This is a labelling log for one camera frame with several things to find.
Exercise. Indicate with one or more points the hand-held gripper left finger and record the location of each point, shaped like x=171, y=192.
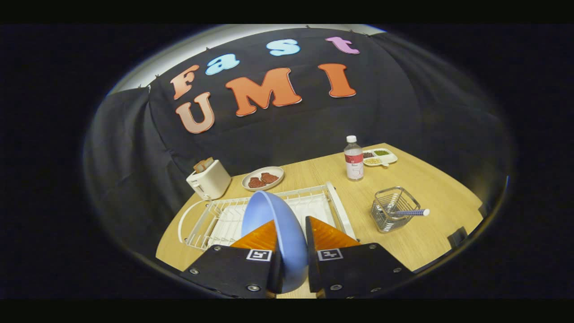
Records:
x=233, y=271

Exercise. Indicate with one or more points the black backdrop cloth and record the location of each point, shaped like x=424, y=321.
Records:
x=403, y=103

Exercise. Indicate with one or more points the white toaster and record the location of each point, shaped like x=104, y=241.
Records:
x=213, y=181

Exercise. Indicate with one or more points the red meat piece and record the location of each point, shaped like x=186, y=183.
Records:
x=270, y=178
x=256, y=183

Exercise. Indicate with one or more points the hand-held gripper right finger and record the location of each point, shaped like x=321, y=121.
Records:
x=311, y=264

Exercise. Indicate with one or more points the blue plate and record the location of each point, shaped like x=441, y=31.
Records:
x=291, y=251

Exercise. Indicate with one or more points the black table clamp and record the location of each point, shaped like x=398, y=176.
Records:
x=457, y=237
x=483, y=209

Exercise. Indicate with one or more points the brown toast slice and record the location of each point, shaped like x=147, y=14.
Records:
x=204, y=165

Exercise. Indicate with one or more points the white divided condiment tray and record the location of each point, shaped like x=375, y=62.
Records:
x=390, y=158

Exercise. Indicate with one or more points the clear bottle with red label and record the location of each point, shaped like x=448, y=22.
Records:
x=354, y=170

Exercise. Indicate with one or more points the small beige plate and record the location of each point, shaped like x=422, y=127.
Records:
x=262, y=169

